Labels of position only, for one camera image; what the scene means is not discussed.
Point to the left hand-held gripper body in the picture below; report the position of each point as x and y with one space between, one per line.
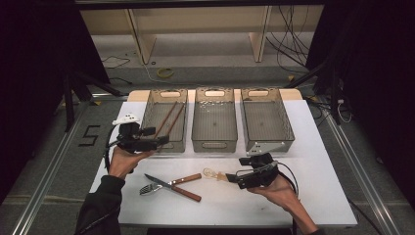
133 143

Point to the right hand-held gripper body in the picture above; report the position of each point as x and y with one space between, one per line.
261 173

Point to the grey plastic basket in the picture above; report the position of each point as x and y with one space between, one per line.
156 114
214 125
266 125

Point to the person's left hand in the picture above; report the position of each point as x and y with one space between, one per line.
122 163

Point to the person's right hand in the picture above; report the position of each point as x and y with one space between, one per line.
280 194

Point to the yellow tape roll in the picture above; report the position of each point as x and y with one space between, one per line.
160 73

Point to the black metal stand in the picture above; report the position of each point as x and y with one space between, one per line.
69 104
334 98

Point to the dark curtain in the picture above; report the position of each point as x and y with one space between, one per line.
32 65
375 65

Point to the light wooden table frame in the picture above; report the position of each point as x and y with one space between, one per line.
147 42

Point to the aluminium floor rail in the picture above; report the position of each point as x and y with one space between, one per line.
362 176
49 176

